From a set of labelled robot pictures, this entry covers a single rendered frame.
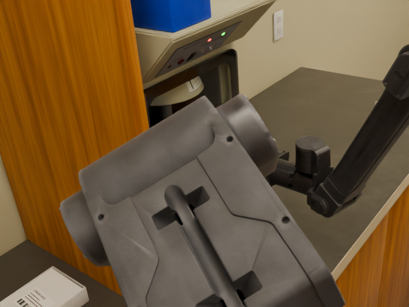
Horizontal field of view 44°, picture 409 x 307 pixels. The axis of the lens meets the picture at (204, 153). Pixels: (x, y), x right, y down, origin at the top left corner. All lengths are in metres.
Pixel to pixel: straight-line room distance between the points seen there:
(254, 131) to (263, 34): 1.82
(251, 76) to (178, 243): 1.84
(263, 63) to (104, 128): 1.31
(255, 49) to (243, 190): 1.82
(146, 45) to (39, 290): 0.59
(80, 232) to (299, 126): 1.55
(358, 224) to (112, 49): 0.79
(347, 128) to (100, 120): 1.07
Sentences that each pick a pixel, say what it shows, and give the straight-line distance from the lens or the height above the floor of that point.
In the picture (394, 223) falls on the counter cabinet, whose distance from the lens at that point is 1.67.
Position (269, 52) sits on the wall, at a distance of 2.12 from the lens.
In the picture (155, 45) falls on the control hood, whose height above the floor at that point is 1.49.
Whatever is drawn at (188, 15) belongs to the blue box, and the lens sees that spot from 0.84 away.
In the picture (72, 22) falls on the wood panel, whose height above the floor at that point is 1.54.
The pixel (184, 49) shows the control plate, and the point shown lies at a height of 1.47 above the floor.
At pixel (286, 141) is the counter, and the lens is 1.67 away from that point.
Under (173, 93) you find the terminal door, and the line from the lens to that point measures 0.98.
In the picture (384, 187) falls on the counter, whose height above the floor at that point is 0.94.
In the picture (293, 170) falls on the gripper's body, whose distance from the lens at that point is 1.08.
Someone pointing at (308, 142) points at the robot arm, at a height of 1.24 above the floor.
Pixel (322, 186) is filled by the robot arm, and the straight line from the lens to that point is 1.01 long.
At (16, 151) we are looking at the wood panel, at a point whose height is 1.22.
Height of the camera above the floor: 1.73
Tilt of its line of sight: 29 degrees down
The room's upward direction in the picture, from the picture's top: 5 degrees counter-clockwise
